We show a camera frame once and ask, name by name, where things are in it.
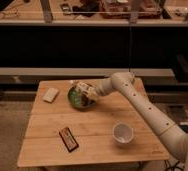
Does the white labelled bottle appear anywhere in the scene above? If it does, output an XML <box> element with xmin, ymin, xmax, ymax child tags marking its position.
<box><xmin>69</xmin><ymin>81</ymin><xmax>99</xmax><ymax>101</ymax></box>

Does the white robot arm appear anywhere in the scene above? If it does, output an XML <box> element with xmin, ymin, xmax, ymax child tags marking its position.
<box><xmin>96</xmin><ymin>72</ymin><xmax>188</xmax><ymax>171</ymax></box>

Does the red food item in bowl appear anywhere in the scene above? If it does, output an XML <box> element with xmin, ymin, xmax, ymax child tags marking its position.
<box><xmin>82</xmin><ymin>96</ymin><xmax>88</xmax><ymax>106</ymax></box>

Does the green ceramic bowl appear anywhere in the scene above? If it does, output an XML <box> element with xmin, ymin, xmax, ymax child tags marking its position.
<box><xmin>68</xmin><ymin>91</ymin><xmax>96</xmax><ymax>110</ymax></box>

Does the wooden table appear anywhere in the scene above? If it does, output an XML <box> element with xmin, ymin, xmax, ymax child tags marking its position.
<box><xmin>18</xmin><ymin>80</ymin><xmax>169</xmax><ymax>167</ymax></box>

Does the white cup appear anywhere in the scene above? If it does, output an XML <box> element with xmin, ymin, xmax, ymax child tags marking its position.
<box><xmin>113</xmin><ymin>122</ymin><xmax>134</xmax><ymax>147</ymax></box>

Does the metal shelf rack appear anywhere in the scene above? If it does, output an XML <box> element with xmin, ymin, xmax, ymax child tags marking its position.
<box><xmin>0</xmin><ymin>0</ymin><xmax>188</xmax><ymax>82</ymax></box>

